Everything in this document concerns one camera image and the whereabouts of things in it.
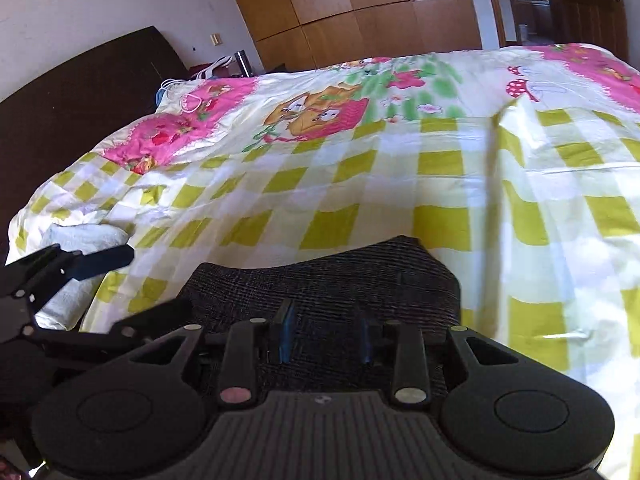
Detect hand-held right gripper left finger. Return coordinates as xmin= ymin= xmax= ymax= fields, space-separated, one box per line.
xmin=125 ymin=299 xmax=297 ymax=410

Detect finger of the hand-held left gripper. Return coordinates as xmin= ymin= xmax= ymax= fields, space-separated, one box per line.
xmin=4 ymin=244 xmax=136 ymax=312
xmin=22 ymin=300 xmax=197 ymax=348

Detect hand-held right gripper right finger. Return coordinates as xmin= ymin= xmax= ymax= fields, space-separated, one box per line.
xmin=356 ymin=304 xmax=522 ymax=407

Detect grey plaid pants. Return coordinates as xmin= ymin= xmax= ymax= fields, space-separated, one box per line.
xmin=182 ymin=235 xmax=462 ymax=397

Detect white pillow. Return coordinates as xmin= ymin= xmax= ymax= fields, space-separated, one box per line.
xmin=36 ymin=222 xmax=132 ymax=322

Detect dark wooden headboard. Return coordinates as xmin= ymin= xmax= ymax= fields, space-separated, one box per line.
xmin=0 ymin=26 xmax=189 ymax=261

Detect printed checkered bed sheet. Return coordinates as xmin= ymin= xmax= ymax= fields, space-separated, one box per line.
xmin=5 ymin=42 xmax=640 ymax=480

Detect red and white bag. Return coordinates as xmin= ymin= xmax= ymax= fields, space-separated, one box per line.
xmin=187 ymin=55 xmax=242 ymax=81

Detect wooden wardrobe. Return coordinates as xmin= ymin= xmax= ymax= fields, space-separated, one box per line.
xmin=220 ymin=0 xmax=484 ymax=72

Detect dark wooden door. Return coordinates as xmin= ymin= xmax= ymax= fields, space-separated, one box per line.
xmin=550 ymin=0 xmax=630 ymax=61

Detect white cable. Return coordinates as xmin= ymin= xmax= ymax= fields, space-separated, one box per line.
xmin=160 ymin=77 xmax=207 ymax=114

